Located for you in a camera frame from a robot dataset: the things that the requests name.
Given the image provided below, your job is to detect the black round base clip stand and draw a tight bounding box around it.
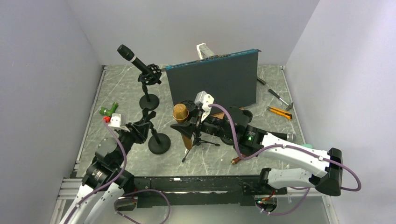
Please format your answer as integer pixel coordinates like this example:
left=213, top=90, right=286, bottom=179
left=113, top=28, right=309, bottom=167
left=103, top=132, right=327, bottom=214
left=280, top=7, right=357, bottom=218
left=221, top=106, right=253, bottom=146

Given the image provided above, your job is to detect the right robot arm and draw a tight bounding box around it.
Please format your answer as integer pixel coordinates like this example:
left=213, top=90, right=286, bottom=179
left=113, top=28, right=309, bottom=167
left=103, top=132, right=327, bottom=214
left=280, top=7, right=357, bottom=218
left=171, top=103, right=344, bottom=196

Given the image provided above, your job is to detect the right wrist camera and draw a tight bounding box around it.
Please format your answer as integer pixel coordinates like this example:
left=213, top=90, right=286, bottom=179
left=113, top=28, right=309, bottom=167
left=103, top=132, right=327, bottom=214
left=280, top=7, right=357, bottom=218
left=194, top=91, right=214, bottom=122

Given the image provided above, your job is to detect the white bracket behind board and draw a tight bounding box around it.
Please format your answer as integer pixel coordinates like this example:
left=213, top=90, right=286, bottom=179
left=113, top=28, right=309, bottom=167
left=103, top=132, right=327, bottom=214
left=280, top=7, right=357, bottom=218
left=196, top=43, right=215, bottom=60

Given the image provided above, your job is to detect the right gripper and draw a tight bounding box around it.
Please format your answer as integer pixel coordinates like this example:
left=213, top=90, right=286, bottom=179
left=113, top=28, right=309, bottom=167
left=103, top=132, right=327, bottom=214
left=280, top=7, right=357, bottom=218
left=171, top=105, right=236, bottom=141

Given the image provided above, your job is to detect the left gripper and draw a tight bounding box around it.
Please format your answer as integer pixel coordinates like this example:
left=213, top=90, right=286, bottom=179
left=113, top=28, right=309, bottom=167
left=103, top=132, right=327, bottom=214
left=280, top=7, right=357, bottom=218
left=114, top=122, right=151, bottom=167

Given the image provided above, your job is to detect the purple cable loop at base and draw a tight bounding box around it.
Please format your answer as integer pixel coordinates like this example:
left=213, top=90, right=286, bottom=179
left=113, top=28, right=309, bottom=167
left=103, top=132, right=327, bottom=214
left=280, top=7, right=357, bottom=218
left=113, top=187, right=171, bottom=224

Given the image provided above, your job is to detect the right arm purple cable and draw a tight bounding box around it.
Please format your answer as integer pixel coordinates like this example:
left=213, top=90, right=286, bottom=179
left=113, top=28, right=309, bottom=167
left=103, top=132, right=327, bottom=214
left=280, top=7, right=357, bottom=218
left=209, top=103, right=362, bottom=217

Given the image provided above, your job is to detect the black tripod shock mount stand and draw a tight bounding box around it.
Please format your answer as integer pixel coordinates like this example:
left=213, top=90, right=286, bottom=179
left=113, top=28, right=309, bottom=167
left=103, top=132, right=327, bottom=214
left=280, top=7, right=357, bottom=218
left=181, top=100, right=220, bottom=163

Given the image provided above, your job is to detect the yellow utility knife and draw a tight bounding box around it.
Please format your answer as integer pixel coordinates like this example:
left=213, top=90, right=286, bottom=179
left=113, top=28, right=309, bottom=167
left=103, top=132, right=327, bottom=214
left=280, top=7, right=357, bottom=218
left=267, top=106, right=293, bottom=120

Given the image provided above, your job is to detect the gold microphone black stand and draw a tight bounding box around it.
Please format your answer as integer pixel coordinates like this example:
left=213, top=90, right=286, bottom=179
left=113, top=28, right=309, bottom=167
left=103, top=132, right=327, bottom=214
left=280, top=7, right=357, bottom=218
left=141, top=110, right=171, bottom=155

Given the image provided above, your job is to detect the black microphone white band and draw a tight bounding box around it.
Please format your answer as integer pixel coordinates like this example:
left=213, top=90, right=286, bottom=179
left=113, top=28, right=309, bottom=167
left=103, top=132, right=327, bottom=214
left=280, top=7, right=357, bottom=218
left=117, top=44, right=154, bottom=80

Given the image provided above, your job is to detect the small black hammer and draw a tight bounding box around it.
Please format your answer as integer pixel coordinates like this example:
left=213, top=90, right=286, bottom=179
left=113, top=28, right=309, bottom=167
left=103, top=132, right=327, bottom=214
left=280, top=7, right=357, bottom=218
left=268, top=89, right=293, bottom=111

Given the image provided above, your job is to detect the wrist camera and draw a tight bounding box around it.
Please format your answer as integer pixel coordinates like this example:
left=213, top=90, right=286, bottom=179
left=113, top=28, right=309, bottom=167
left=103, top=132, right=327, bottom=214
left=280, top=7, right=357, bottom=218
left=194, top=91, right=214, bottom=122
left=103, top=113, right=127, bottom=131

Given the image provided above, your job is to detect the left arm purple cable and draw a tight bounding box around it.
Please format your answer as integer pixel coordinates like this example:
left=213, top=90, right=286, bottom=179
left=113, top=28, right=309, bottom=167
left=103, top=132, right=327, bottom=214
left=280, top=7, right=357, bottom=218
left=63, top=122, right=127, bottom=224

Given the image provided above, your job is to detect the wooden board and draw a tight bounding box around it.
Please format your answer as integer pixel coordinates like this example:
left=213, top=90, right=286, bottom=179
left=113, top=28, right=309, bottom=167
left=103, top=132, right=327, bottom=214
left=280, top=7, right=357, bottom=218
left=210, top=107, right=246, bottom=120

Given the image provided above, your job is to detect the green marker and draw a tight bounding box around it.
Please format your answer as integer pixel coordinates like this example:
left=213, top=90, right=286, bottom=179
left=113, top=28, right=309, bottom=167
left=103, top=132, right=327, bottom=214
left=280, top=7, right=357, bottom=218
left=99, top=102, right=119, bottom=117

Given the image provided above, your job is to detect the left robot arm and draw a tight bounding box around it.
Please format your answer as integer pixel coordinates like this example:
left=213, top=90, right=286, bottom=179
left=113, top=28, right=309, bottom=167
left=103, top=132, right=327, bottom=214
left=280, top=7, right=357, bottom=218
left=60, top=108, right=156, bottom=224

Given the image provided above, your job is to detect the dark grey upright board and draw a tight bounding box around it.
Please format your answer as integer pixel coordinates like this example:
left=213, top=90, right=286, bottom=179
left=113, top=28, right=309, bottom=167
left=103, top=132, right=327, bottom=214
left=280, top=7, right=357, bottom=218
left=165, top=49, right=260, bottom=108

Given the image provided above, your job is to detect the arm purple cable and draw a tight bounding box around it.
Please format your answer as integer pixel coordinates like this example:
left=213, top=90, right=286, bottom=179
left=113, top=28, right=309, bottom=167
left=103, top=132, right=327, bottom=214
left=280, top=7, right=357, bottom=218
left=63, top=122, right=127, bottom=224
left=209, top=103, right=362, bottom=217

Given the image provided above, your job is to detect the black screwdriver handle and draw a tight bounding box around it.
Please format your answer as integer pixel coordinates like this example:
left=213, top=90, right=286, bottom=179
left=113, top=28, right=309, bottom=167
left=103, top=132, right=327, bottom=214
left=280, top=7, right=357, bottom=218
left=257, top=77, right=267, bottom=85

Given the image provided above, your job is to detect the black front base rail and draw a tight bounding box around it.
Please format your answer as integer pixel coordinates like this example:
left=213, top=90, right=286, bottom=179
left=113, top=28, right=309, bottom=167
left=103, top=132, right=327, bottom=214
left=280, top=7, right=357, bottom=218
left=134, top=175, right=287, bottom=208

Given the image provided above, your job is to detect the mint green microphone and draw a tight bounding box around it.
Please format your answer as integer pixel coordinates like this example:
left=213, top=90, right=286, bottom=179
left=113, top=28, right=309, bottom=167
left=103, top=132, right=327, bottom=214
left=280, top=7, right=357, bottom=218
left=301, top=144, right=313, bottom=149

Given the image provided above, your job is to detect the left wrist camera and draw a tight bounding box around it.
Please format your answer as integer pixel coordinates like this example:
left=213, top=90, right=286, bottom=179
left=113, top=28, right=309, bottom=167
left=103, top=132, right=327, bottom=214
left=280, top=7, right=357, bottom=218
left=103, top=113, right=127, bottom=131

